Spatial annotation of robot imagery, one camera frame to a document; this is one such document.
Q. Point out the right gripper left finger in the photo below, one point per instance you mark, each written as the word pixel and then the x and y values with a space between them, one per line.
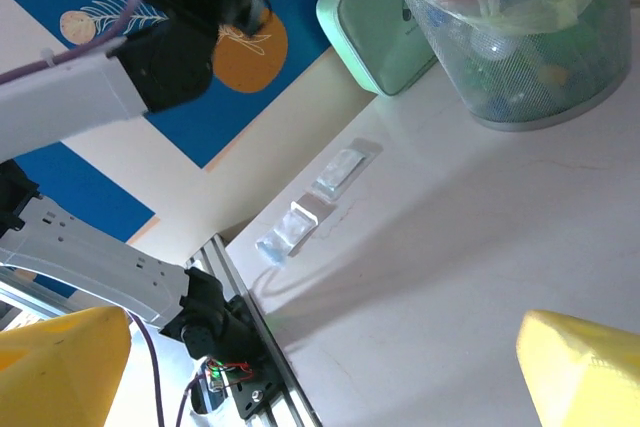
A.
pixel 60 372

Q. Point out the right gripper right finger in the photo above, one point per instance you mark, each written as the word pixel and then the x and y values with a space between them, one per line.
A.
pixel 585 382

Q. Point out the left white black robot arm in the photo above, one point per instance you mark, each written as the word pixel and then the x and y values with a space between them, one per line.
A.
pixel 75 252

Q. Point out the mesh bin with plastic liner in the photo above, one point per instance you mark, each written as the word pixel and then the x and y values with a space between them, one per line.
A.
pixel 525 77

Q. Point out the clear plastic packet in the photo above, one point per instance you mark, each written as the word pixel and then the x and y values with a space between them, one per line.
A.
pixel 290 229
pixel 342 169

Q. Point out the mint green carry case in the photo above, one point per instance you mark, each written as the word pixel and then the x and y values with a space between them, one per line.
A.
pixel 375 32

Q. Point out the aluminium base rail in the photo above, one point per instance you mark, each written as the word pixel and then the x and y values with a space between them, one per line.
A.
pixel 212 253

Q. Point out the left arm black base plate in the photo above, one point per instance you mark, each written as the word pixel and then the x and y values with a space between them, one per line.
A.
pixel 260 399

